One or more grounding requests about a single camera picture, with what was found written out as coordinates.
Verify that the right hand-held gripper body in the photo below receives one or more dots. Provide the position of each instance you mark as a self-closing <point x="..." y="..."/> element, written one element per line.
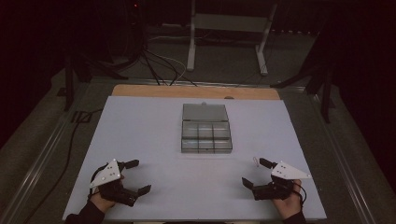
<point x="285" y="172"/>

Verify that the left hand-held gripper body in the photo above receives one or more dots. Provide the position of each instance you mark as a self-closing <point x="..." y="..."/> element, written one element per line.
<point x="109" y="175"/>

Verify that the person's left hand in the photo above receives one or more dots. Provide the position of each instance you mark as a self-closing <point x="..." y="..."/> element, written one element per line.
<point x="103" y="203"/>

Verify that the person's right hand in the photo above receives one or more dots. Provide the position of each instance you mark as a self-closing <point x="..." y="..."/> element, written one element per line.
<point x="291" y="205"/>

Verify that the small pink paper clip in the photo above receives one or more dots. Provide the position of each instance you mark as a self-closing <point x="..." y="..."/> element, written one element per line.
<point x="256" y="161"/>

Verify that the white table mat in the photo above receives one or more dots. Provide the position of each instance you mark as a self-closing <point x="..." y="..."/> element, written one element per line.
<point x="174" y="174"/>

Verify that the clear plastic compartment box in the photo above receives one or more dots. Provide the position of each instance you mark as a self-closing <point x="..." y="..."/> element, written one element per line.
<point x="206" y="132"/>

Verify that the black metal stand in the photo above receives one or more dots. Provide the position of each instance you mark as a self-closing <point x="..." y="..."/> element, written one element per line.
<point x="320" y="77"/>
<point x="69" y="84"/>

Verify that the white metal stand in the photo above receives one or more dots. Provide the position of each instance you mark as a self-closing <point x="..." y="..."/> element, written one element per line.
<point x="230" y="23"/>

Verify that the metal floor rail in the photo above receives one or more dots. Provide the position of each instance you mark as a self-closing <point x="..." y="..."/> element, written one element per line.
<point x="342" y="168"/>
<point x="34" y="168"/>

